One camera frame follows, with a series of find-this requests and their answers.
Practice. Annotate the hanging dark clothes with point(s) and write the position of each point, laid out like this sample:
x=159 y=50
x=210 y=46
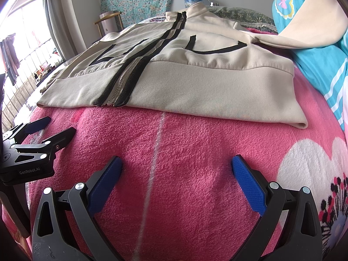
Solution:
x=11 y=57

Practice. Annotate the teal floral hanging cloth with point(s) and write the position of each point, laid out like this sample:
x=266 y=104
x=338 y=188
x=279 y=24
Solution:
x=136 y=0

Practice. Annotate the white box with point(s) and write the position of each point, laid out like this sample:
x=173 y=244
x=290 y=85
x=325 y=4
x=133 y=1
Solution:
x=108 y=24

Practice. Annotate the grey curtain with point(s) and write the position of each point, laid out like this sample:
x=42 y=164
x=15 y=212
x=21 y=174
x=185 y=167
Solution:
x=57 y=19

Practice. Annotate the clear plastic water bottle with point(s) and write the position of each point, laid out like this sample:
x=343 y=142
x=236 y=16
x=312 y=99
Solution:
x=191 y=0

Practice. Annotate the balcony railing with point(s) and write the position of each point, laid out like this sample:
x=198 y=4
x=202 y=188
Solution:
x=32 y=68

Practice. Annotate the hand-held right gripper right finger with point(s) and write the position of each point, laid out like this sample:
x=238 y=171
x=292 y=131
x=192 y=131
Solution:
x=248 y=185

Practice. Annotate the green floral pillow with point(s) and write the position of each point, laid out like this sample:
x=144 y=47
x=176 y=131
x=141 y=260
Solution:
x=244 y=16

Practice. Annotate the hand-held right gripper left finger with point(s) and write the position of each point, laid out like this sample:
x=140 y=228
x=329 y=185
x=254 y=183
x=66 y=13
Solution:
x=106 y=185

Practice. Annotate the wooden chair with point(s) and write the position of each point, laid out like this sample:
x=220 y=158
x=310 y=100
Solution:
x=118 y=19

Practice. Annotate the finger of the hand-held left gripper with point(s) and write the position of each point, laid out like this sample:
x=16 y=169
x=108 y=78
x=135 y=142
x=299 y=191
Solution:
x=36 y=125
x=64 y=137

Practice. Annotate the blue cartoon print quilt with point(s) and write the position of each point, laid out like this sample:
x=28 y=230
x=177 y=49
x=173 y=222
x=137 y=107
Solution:
x=312 y=68

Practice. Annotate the pink floral fleece blanket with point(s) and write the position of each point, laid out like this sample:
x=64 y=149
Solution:
x=190 y=155

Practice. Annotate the beige zip jacket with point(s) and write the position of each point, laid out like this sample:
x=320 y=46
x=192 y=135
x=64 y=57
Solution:
x=217 y=87

